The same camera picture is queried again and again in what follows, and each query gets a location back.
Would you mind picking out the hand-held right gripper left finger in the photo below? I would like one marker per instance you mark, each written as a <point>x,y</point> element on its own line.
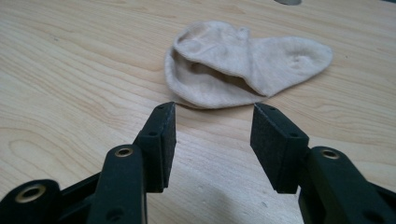
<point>157,149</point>

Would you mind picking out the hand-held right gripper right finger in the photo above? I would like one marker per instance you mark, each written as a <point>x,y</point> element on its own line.
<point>277,149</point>

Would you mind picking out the beige sock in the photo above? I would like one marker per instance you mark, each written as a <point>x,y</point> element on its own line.
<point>218,62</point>

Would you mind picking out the grey round object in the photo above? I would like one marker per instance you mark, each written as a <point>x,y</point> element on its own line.
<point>288,1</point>

